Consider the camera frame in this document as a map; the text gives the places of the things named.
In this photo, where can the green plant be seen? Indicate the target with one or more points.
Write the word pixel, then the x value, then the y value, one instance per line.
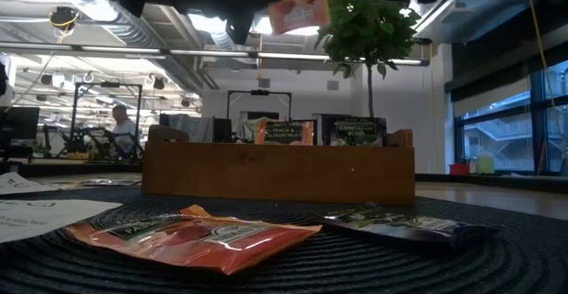
pixel 368 27

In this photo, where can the person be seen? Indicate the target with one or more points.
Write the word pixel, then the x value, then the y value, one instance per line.
pixel 124 129

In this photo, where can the round black ceiling device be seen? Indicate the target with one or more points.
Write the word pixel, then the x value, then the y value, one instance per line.
pixel 63 17

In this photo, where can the grey chair back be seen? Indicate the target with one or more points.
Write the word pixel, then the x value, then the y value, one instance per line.
pixel 191 127

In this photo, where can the round dark woven placemat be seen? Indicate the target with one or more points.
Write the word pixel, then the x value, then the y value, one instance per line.
pixel 399 267

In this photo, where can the bright ceiling light panel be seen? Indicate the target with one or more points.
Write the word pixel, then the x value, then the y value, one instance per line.
pixel 208 23

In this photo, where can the wooden three-compartment tea tray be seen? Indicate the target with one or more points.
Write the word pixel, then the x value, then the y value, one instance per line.
pixel 279 174

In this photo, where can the black monitor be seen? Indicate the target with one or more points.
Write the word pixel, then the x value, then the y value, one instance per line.
pixel 20 125

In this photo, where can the black robot station frame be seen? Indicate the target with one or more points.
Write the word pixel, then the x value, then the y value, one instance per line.
pixel 106 84

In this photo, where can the red box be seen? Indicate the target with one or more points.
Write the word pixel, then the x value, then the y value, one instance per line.
pixel 459 169

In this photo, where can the black camera gantry frame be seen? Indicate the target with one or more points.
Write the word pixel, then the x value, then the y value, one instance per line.
pixel 259 92

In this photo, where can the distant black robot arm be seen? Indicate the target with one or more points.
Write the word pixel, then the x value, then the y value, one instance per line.
pixel 84 140

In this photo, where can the green container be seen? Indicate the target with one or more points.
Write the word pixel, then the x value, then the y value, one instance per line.
pixel 486 165

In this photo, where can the silver ceiling duct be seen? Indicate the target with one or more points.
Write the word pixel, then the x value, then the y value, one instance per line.
pixel 128 23

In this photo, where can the white orange Tazo tea packet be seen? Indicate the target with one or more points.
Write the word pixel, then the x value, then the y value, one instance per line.
pixel 44 218
pixel 22 184

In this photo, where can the long ceiling light strip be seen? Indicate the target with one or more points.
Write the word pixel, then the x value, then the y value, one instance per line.
pixel 102 49

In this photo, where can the white garment on chair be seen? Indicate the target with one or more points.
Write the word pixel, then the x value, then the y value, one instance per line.
pixel 248 129

